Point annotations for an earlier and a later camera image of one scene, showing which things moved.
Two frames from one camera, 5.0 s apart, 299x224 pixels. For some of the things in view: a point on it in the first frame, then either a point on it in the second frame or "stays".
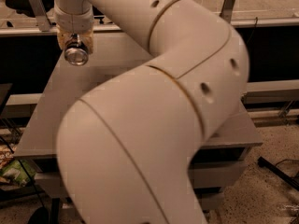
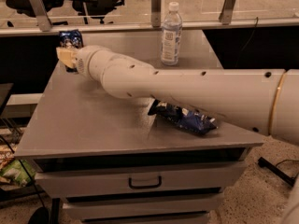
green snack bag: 19,171 stays
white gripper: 74,22 → 81,61
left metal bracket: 38,9 stays
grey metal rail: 53,31 stays
